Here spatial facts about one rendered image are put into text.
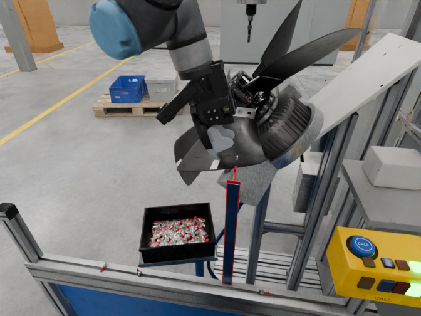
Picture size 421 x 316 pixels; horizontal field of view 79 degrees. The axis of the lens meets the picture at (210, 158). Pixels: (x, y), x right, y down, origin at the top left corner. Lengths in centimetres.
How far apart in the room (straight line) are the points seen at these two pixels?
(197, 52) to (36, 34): 840
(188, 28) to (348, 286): 54
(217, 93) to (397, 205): 79
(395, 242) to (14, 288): 193
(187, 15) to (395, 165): 88
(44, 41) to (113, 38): 837
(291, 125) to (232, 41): 547
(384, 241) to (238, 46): 583
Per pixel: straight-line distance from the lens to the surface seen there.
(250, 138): 65
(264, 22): 619
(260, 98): 84
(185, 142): 97
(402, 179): 115
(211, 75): 49
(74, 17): 1483
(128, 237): 199
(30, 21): 886
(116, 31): 38
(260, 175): 81
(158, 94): 367
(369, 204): 105
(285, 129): 79
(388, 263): 58
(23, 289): 202
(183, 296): 74
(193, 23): 47
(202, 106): 50
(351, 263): 55
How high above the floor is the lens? 148
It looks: 34 degrees down
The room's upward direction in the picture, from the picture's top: straight up
